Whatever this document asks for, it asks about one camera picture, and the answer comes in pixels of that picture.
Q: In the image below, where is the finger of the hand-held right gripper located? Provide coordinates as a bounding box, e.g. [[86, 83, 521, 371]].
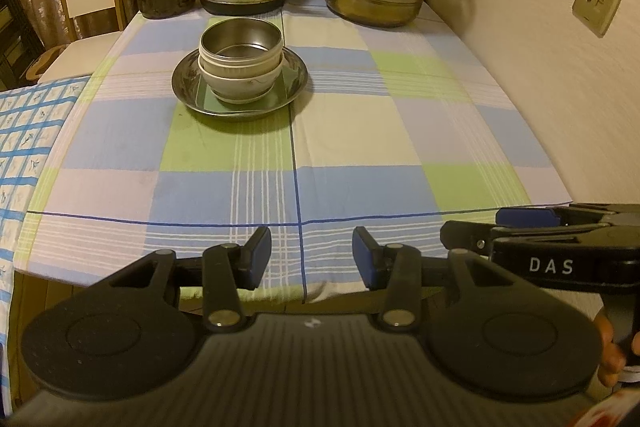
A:
[[440, 220, 614, 259], [496, 202, 640, 229]]

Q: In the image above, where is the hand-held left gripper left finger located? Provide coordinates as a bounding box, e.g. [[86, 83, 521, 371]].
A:
[[107, 226, 272, 334]]

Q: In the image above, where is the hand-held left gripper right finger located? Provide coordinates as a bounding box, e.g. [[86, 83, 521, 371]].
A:
[[352, 226, 517, 333]]

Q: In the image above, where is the green square plate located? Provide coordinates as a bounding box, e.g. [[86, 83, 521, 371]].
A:
[[192, 69, 297, 114]]

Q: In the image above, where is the white ceramic bowl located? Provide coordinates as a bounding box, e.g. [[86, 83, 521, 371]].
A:
[[197, 54, 285, 104]]

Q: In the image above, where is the round stainless steel plate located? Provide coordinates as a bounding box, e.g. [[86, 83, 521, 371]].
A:
[[171, 46, 309, 123]]

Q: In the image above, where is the cream round plastic bowl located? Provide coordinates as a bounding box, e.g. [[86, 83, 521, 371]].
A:
[[198, 44, 284, 76]]

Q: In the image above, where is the stainless steel bowl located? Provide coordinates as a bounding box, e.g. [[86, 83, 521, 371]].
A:
[[200, 18, 284, 60]]

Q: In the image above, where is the person's right hand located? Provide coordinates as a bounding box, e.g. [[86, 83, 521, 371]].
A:
[[595, 308, 627, 388]]

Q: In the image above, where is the plaid tablecloth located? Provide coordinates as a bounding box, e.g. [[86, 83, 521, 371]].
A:
[[12, 0, 574, 304]]

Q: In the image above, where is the blue grid patterned cloth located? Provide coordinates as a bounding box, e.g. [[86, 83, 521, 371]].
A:
[[0, 74, 94, 408]]

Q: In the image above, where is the beige seat cushion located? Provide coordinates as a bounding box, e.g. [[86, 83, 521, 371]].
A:
[[37, 31, 124, 82]]

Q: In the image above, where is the beige wall socket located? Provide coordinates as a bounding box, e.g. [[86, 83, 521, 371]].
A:
[[571, 0, 622, 38]]

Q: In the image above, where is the brown wooden frame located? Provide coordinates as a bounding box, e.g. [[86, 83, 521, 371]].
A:
[[25, 47, 66, 82]]

